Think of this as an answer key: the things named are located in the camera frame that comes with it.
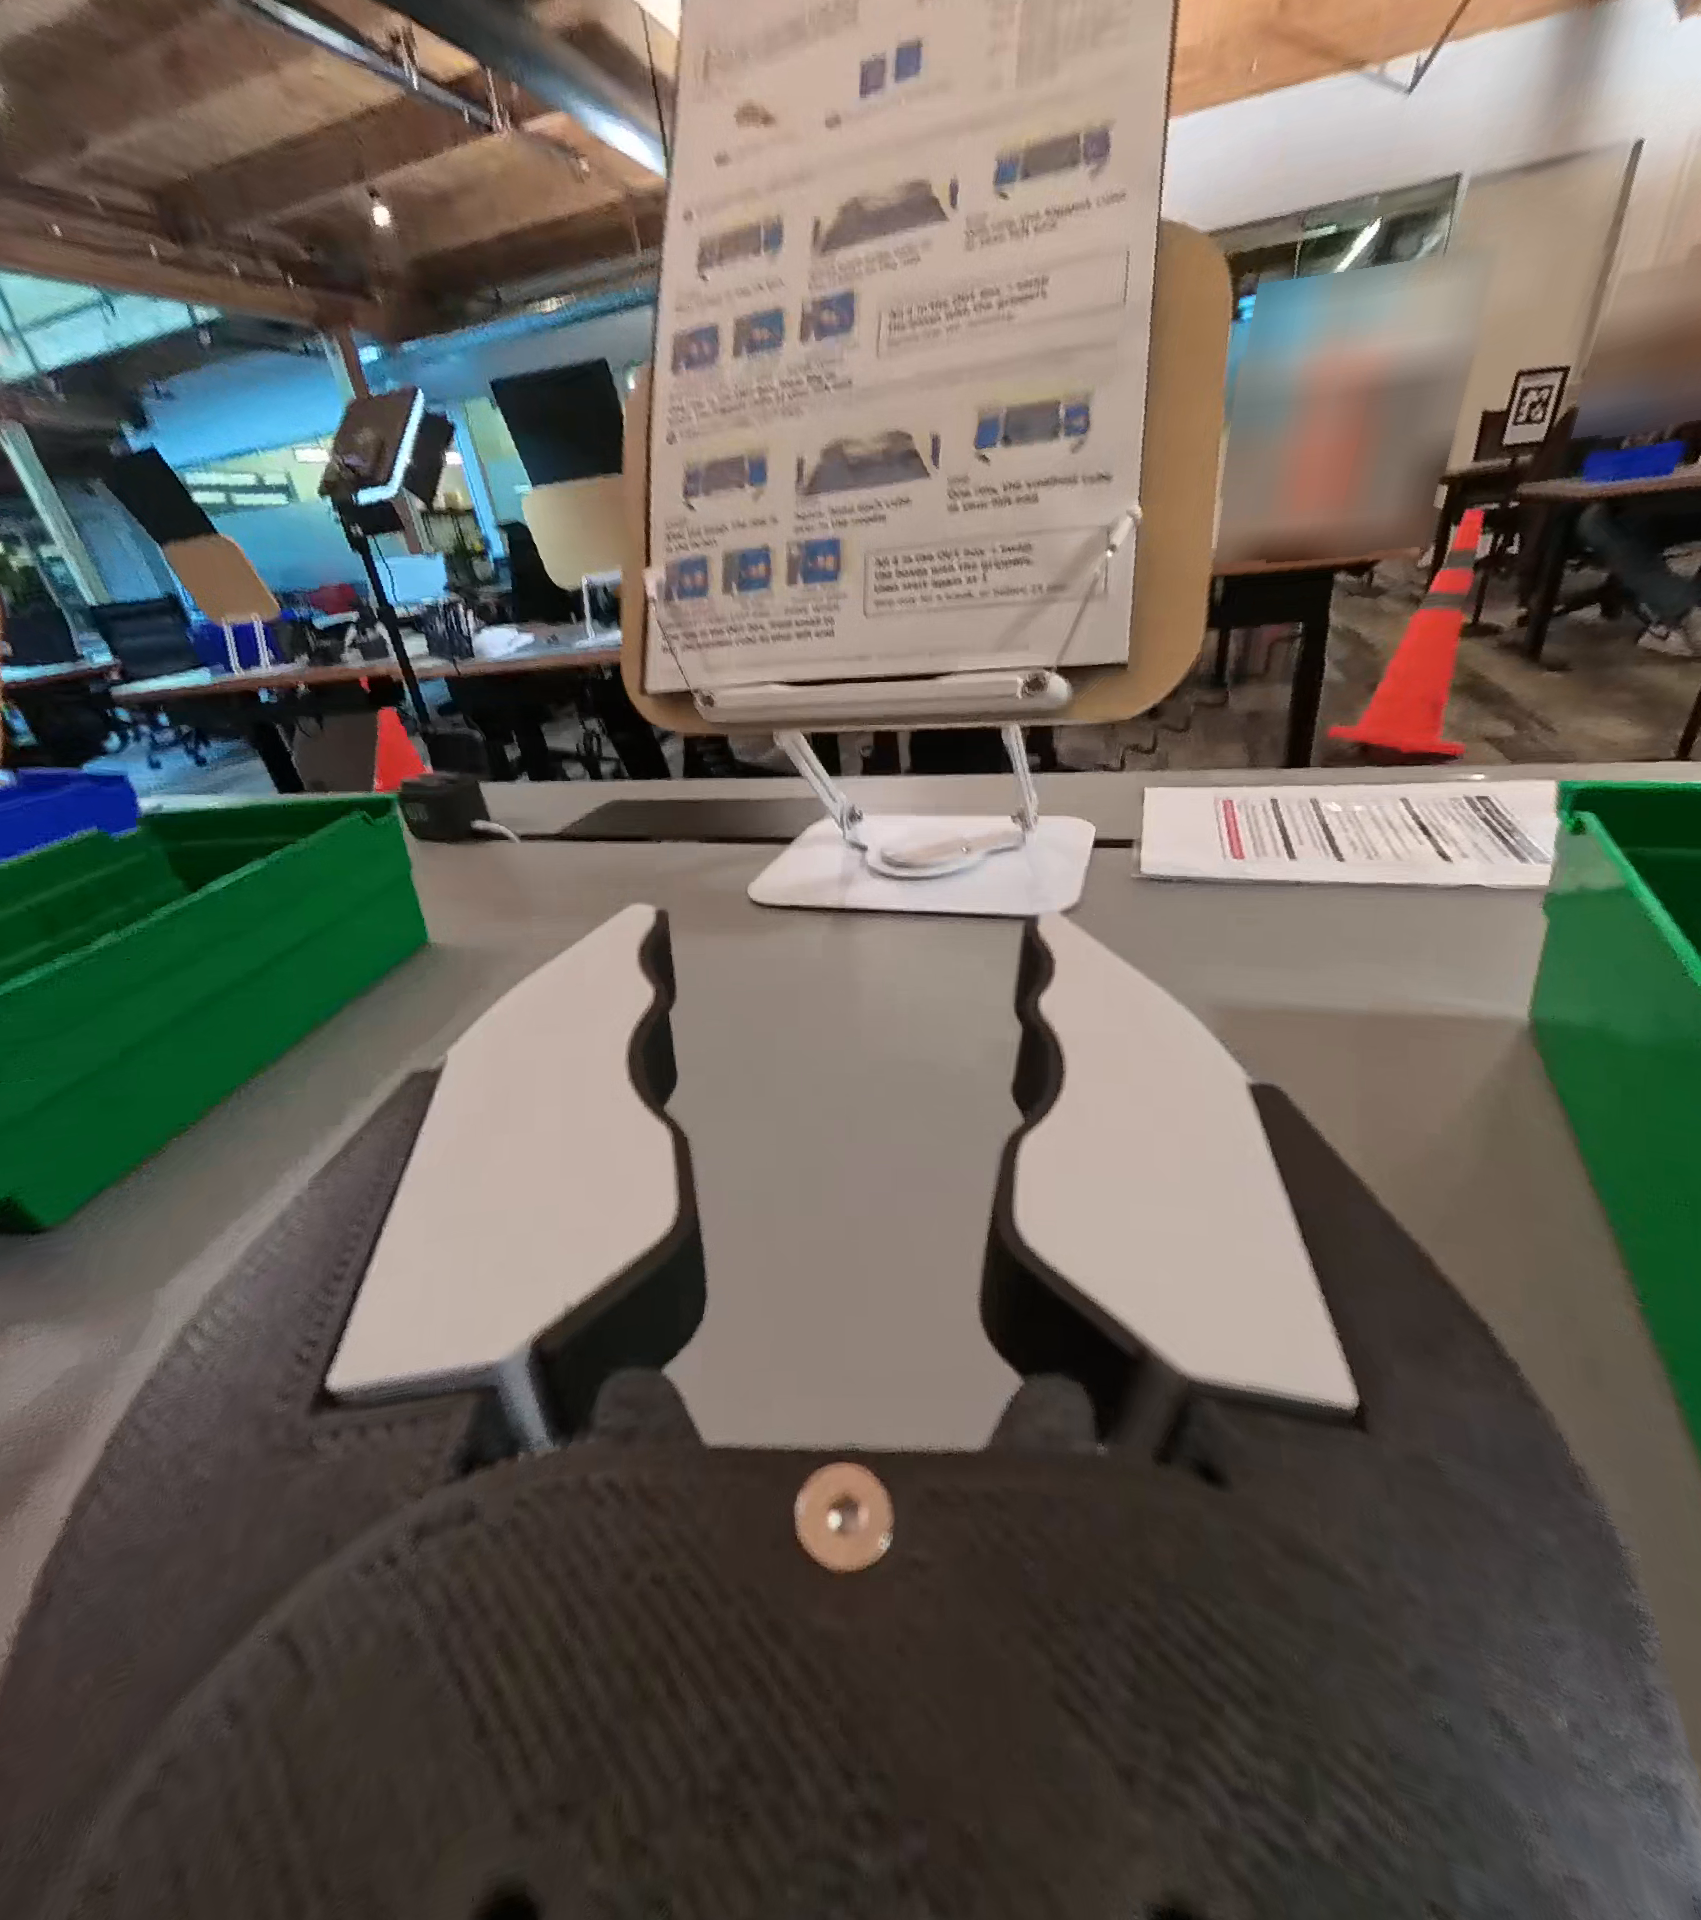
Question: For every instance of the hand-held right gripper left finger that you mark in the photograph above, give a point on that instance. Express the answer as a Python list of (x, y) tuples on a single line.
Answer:
[(521, 1171)]

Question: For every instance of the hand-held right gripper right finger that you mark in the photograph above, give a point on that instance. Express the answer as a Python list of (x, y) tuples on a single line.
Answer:
[(1164, 1184)]

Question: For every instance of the green plastic bin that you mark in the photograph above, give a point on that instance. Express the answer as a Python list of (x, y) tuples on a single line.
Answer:
[(191, 974), (1659, 1080)]

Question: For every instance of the grey desk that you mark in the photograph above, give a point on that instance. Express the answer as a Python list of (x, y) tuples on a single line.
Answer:
[(851, 1050)]

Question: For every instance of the black power adapter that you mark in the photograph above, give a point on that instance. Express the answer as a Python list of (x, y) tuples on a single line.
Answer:
[(442, 807)]

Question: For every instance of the white paper sheet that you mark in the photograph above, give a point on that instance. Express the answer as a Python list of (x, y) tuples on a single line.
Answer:
[(1328, 833)]

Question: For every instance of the small orange traffic cone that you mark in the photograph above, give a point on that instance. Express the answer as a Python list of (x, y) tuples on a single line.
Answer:
[(396, 758)]

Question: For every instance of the black office chair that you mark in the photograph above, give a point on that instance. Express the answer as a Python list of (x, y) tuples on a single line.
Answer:
[(144, 638)]

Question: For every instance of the background long table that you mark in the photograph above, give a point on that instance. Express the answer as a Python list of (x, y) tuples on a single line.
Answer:
[(340, 674)]

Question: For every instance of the background wooden board stand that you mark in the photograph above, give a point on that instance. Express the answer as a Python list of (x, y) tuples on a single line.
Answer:
[(223, 578)]

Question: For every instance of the large orange traffic cone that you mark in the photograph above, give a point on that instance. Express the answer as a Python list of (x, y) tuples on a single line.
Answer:
[(1414, 660)]

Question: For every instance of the studio light on tripod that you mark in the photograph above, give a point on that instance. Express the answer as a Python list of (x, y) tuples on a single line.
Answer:
[(379, 459)]

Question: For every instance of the instruction sheet on stand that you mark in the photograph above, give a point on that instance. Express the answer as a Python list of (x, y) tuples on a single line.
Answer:
[(1187, 450)]

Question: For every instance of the black flat panel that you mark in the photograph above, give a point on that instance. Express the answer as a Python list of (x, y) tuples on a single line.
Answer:
[(557, 421)]

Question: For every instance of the printed instruction sheet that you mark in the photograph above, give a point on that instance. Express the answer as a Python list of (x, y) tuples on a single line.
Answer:
[(911, 375)]

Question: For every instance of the background dark table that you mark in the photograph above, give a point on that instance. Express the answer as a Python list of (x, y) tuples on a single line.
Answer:
[(1659, 489)]

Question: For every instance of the black and white tag sign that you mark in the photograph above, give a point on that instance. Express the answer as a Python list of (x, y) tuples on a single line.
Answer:
[(1536, 405)]

